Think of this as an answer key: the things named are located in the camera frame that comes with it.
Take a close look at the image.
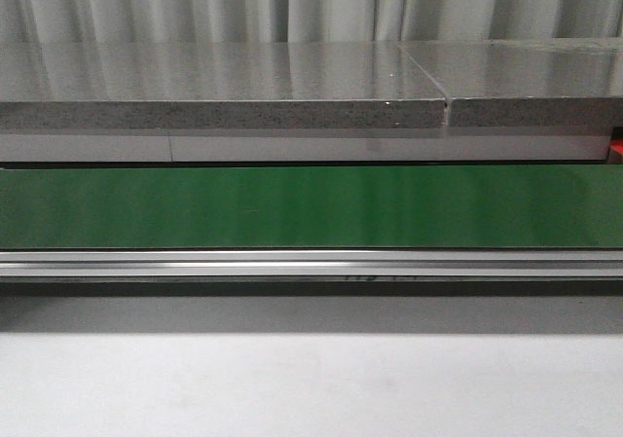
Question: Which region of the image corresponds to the grey curtain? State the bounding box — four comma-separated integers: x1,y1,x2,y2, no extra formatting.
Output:
1,0,622,43

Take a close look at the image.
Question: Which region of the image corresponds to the green conveyor belt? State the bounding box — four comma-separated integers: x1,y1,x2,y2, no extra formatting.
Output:
1,164,622,249

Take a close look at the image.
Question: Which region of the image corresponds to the aluminium conveyor frame rail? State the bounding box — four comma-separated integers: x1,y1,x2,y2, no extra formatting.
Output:
1,248,622,277

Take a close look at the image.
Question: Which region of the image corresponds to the grey granite slab left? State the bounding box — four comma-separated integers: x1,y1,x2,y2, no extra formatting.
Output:
1,42,445,130

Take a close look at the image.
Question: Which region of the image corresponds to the grey granite slab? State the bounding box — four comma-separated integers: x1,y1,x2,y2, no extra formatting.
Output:
400,38,622,135
1,42,445,130

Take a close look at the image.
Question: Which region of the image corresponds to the grey granite slab right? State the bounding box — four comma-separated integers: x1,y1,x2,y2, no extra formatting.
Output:
400,38,622,135

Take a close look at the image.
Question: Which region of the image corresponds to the red plastic tray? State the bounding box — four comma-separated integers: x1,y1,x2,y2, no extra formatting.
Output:
606,138,623,164

